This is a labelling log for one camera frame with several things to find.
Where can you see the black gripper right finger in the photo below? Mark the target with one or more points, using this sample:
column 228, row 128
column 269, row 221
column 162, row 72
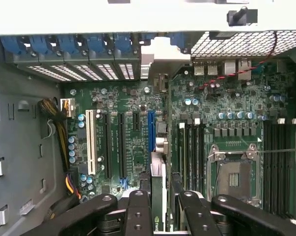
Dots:
column 194, row 216

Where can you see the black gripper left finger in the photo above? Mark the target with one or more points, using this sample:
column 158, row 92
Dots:
column 138, row 216

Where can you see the black RAM slot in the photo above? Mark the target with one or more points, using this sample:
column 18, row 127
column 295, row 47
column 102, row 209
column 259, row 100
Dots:
column 190, row 157
column 203, row 162
column 197, row 157
column 275, row 169
column 266, row 167
column 283, row 172
column 291, row 172

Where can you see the CPU socket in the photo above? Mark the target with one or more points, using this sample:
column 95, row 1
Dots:
column 236, row 177

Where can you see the long black expansion slot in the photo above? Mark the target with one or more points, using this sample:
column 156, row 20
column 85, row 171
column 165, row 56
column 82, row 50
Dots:
column 122, row 147
column 108, row 147

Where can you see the blue expansion slot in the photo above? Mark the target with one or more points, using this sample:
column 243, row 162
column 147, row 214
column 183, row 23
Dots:
column 151, row 130

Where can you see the white expansion slot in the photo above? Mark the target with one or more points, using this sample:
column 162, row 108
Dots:
column 91, row 142

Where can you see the short black expansion slot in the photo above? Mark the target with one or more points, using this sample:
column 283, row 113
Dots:
column 137, row 121

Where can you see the thin metal locking lever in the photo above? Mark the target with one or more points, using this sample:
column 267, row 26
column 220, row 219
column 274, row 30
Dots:
column 282, row 152

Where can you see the green motherboard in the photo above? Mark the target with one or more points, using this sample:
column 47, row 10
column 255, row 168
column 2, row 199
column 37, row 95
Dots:
column 236, row 103

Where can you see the white power connector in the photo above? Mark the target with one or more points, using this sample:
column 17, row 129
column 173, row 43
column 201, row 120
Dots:
column 67, row 107

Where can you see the silver USB port block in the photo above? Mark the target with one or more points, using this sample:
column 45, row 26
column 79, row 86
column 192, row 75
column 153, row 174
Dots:
column 212, row 67
column 198, row 67

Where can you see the silver ethernet port block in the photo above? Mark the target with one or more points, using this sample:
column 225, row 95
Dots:
column 244, row 70

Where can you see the vented metal slot cover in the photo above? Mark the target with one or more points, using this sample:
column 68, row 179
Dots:
column 99, row 60
column 126, row 61
column 50, row 59
column 20, row 57
column 75, row 60

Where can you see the blue card retention clip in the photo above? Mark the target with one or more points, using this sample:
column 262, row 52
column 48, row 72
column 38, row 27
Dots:
column 123, row 43
column 67, row 44
column 11, row 44
column 96, row 44
column 39, row 44

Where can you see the black case lock tab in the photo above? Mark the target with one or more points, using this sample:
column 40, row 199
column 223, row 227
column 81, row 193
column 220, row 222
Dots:
column 241, row 16

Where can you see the black open PC case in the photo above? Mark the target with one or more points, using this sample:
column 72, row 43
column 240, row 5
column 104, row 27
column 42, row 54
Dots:
column 64, row 17

